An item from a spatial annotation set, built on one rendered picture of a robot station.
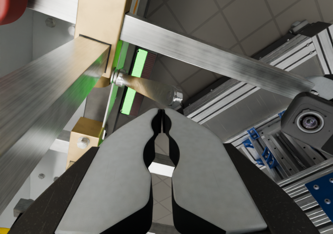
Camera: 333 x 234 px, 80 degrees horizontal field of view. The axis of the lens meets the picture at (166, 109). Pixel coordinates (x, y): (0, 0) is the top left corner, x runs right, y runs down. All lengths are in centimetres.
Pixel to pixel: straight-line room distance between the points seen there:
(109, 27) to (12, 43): 31
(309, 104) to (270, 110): 97
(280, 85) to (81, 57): 26
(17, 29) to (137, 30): 33
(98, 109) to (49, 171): 39
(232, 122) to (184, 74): 39
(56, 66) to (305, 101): 22
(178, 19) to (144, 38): 87
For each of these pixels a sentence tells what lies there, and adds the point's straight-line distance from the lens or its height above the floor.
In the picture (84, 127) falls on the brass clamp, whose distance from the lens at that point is 40.
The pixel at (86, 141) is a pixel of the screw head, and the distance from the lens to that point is 38.
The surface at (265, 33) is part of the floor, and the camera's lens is 126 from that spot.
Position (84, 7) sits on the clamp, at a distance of 26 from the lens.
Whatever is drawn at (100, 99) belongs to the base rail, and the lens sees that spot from 49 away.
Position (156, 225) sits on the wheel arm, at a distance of 64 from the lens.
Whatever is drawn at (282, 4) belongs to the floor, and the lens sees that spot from 127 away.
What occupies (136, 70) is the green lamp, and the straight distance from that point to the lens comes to 44.
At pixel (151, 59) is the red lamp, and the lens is 43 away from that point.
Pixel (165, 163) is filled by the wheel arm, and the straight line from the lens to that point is 43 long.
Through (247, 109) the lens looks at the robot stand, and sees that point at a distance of 115.
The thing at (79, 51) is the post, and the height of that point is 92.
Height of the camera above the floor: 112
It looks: 60 degrees down
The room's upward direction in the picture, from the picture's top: 178 degrees clockwise
